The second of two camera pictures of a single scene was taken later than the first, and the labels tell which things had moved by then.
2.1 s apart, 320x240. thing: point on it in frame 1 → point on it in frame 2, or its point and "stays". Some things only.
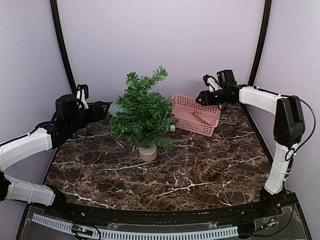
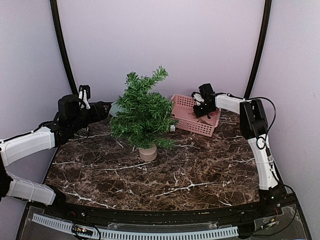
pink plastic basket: [194, 117] stays
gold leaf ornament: [195, 113] stays
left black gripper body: [94, 117] stays
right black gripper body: [213, 100] → [204, 111]
